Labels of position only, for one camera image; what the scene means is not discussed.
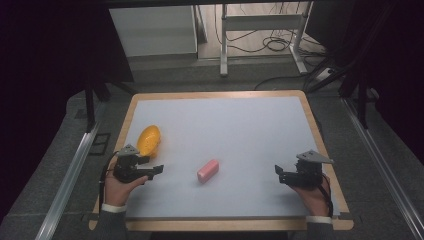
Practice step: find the black metal stand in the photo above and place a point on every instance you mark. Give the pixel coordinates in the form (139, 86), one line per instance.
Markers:
(89, 106)
(361, 103)

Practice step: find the pink soap bar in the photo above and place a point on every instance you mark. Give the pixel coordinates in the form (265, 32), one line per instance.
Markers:
(208, 171)

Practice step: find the white metal desk frame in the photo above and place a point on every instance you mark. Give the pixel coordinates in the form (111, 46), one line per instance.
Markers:
(263, 23)

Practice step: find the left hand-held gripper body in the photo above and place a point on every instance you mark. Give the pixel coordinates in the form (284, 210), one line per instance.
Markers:
(126, 166)

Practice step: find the person's left hand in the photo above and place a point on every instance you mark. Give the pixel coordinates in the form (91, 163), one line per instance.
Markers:
(118, 191)

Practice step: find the yellow orange fruit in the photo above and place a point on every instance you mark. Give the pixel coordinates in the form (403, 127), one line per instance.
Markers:
(149, 140)

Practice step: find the aluminium rail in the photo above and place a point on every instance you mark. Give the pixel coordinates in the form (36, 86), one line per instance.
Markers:
(383, 166)
(66, 185)

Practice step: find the white cabinet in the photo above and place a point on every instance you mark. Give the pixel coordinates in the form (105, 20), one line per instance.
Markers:
(155, 30)

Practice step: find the person's right hand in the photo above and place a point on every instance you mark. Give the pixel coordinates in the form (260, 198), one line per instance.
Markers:
(313, 200)

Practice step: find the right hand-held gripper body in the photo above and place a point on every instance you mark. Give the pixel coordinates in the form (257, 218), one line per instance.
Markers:
(305, 173)

